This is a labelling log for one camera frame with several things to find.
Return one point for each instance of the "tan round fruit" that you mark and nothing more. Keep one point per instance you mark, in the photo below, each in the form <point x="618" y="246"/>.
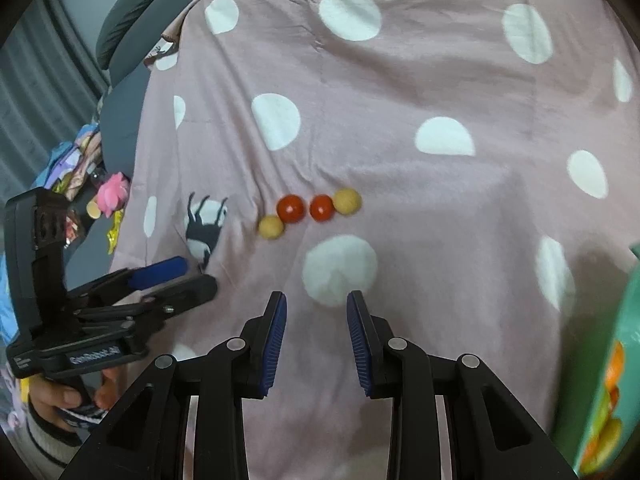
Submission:
<point x="347" y="201"/>
<point x="271" y="227"/>

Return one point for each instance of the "large orange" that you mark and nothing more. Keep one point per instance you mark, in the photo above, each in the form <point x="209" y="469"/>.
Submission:
<point x="616" y="364"/>

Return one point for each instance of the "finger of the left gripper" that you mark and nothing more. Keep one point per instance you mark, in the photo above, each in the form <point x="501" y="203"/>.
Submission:
<point x="157" y="270"/>
<point x="132" y="300"/>

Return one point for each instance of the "green lime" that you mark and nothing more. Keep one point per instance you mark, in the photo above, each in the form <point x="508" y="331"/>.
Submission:
<point x="606" y="444"/>

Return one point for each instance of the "pink plush toy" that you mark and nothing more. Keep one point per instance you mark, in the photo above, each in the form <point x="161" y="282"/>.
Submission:
<point x="113" y="194"/>

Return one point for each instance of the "yellow cup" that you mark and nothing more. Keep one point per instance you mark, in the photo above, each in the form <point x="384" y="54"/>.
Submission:
<point x="93" y="210"/>

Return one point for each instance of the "pink polka dot cloth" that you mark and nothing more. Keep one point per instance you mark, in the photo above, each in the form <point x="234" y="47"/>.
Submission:
<point x="490" y="141"/>

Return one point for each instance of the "person left hand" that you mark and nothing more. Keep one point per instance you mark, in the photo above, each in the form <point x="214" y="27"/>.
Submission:
<point x="48" y="397"/>

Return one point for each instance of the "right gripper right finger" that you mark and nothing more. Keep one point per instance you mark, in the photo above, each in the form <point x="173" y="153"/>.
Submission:
<point x="490" y="433"/>

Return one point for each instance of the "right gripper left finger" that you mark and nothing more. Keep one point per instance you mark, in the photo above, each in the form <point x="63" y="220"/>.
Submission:
<point x="144" y="435"/>

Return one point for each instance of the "grey sofa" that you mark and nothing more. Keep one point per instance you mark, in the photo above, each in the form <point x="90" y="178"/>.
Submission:
<point x="177" y="123"/>

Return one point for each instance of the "yellow snack packet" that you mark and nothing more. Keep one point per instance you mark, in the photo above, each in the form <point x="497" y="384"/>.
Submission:
<point x="112" y="234"/>

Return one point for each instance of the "green plastic bowl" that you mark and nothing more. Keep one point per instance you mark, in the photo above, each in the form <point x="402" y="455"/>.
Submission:
<point x="596" y="424"/>

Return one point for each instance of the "red tomato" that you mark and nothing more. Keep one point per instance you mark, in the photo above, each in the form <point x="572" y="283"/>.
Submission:
<point x="322" y="208"/>
<point x="291" y="209"/>

